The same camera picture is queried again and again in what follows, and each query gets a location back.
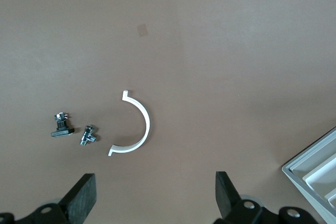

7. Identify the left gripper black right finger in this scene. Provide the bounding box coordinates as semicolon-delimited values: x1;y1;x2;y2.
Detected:
214;171;264;224

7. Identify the small chrome valve fitting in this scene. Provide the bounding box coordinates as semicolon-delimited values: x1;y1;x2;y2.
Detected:
79;124;98;146

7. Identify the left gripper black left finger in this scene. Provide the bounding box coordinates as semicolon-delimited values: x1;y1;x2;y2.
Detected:
15;173;97;224

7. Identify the white half-ring plastic clamp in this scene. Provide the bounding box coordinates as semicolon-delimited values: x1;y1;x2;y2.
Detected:
107;89;151;157

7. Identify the white drawer cabinet grey frame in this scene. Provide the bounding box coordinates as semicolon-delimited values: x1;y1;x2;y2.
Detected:
281;126;336;224

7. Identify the black push switch component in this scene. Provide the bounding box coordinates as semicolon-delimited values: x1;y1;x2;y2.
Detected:
50;112;76;138

